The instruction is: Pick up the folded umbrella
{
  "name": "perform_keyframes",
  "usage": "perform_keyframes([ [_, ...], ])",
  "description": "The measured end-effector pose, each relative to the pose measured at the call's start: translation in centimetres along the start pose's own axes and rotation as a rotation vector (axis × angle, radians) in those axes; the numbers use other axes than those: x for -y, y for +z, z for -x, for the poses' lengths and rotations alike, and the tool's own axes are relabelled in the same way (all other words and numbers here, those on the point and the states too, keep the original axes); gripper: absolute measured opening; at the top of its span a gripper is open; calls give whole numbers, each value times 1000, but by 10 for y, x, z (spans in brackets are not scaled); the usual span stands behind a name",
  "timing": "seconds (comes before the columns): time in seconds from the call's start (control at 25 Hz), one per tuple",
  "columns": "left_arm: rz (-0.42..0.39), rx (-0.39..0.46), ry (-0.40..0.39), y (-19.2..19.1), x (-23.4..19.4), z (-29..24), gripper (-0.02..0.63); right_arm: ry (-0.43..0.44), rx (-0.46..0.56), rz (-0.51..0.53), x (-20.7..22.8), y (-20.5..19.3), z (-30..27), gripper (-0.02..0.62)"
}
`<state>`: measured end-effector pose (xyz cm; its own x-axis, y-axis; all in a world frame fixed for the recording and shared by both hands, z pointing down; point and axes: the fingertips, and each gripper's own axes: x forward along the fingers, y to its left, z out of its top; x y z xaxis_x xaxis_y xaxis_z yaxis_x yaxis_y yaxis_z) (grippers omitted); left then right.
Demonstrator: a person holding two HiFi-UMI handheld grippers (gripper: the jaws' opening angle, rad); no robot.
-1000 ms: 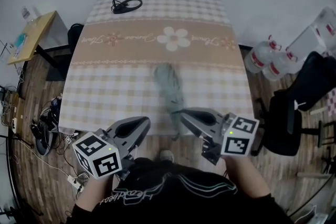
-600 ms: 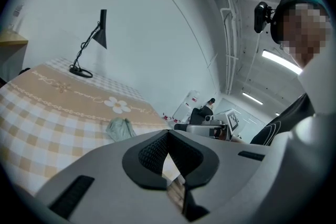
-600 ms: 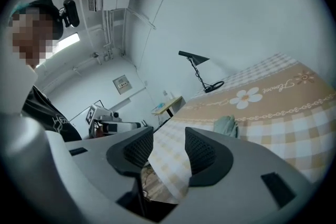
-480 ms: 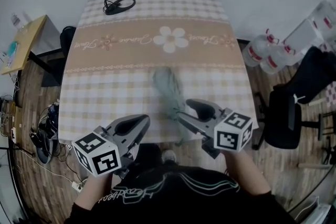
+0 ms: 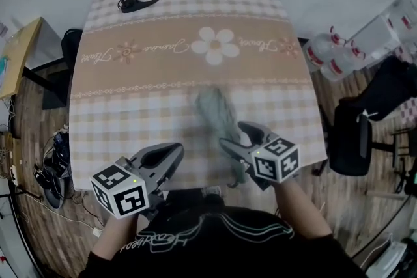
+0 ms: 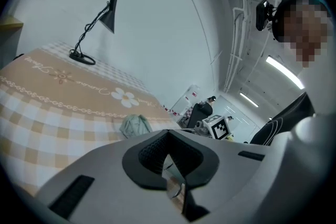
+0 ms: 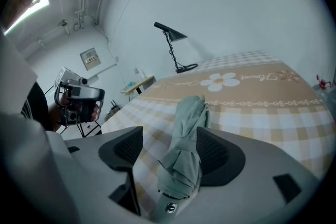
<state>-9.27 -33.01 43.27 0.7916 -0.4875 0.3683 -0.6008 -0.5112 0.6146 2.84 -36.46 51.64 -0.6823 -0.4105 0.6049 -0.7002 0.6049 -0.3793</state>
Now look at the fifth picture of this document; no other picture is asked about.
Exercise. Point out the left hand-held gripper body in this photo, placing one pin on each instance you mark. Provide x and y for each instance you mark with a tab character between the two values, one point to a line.
120	192

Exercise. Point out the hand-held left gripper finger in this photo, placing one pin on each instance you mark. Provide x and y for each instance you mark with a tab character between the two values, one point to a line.
169	147
171	166

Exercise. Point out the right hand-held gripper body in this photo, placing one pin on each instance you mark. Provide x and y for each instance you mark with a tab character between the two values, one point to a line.
277	159

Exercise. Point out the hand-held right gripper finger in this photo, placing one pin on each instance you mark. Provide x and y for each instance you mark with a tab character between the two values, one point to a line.
265	139
238	150

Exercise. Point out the green umbrella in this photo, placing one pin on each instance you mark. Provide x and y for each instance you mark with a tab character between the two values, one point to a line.
215	107

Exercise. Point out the person's left forearm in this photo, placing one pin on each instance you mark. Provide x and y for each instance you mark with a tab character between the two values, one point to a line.
114	234

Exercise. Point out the person's right forearm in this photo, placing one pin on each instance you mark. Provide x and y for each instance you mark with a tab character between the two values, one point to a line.
299	215

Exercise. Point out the white power adapter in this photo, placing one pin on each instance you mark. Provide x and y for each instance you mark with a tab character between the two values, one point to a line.
97	232

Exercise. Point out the black office chair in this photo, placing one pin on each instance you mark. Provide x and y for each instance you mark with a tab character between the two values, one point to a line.
350	140

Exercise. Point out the checked flower tablecloth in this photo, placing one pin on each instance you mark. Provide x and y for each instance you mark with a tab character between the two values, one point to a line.
146	58

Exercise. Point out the person's black shirt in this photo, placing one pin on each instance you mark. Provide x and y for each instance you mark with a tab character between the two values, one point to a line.
211	254

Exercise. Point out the pack of water bottles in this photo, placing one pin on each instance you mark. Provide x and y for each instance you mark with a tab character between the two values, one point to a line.
329	55

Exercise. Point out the black jacket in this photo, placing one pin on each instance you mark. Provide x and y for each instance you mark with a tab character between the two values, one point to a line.
391	84

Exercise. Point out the pink checked cloth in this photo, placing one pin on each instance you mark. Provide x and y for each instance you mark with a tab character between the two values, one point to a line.
408	112

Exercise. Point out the black metal side table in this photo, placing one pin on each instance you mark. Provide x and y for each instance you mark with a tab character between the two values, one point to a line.
49	42

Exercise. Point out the clear plastic storage box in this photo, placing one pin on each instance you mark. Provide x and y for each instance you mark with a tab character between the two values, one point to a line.
391	29

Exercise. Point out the cardboard box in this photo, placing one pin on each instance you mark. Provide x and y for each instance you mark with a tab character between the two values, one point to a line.
16	58

